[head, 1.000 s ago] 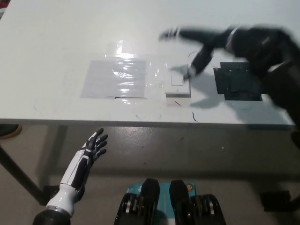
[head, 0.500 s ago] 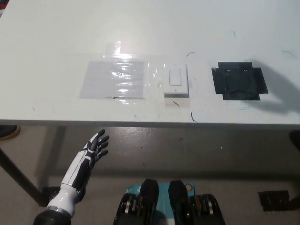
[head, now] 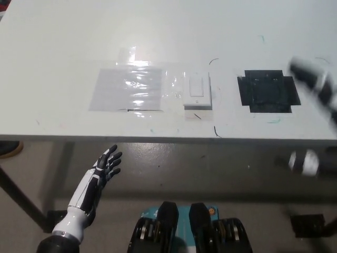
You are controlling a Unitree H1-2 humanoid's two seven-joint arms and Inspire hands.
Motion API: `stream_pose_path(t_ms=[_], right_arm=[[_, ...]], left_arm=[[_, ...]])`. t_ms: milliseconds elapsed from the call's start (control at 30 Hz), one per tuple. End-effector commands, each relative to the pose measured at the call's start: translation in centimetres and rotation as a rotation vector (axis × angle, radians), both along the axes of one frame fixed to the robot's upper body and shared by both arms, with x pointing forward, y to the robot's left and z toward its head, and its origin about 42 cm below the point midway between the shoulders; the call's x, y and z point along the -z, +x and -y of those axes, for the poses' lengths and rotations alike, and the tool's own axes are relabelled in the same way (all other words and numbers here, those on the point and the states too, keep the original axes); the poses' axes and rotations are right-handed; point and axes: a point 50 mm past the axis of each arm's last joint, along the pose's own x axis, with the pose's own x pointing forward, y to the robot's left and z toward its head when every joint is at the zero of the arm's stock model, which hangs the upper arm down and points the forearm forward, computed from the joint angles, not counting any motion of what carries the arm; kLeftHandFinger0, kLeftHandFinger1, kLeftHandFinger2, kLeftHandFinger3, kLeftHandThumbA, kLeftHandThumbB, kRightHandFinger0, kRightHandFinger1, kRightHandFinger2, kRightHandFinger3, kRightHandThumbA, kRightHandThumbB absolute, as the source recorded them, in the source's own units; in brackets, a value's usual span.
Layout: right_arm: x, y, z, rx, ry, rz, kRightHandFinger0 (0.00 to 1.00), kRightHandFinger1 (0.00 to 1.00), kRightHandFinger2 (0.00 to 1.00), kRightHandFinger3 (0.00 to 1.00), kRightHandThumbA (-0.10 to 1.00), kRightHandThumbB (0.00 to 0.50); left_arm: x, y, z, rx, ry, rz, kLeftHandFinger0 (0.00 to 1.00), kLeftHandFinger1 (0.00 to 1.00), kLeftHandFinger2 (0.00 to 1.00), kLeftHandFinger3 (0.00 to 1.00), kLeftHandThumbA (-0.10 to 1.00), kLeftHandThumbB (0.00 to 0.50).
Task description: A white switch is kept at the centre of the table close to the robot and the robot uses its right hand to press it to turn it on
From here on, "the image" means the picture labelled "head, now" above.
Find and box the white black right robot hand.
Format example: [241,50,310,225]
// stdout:
[288,56,337,180]

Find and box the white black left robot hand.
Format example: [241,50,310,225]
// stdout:
[51,144,123,242]

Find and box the black tape patch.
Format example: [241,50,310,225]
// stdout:
[236,70,301,114]

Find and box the black slanted table leg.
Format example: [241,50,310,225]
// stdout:
[0,164,66,234]

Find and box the brown round object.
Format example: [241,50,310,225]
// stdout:
[0,141,23,160]

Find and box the black table foot plate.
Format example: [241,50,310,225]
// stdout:
[289,213,337,239]

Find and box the red black object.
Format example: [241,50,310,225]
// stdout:
[0,0,11,16]

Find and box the white wall light switch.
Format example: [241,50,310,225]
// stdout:
[183,72,213,111]

